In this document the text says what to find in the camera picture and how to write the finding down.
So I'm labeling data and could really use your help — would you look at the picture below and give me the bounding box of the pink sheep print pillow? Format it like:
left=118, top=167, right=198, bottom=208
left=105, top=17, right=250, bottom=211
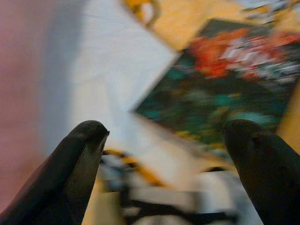
left=0, top=0, right=71, bottom=204

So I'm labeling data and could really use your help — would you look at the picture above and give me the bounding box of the yellow cartoon print blanket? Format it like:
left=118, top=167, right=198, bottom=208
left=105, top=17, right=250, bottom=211
left=82, top=0, right=300, bottom=225

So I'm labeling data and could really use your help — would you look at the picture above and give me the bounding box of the dark cover book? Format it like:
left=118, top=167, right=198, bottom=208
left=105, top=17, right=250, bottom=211
left=131, top=18, right=300, bottom=150

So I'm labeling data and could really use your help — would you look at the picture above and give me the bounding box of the white quilted mattress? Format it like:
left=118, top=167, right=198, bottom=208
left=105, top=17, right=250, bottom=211
left=44, top=0, right=179, bottom=188

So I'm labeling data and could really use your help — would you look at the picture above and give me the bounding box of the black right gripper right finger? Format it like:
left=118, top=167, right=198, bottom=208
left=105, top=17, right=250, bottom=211
left=222, top=119, right=300, bottom=225

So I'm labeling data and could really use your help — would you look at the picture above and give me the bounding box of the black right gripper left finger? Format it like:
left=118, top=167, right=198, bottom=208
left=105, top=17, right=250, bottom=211
left=0, top=120, right=111, bottom=225

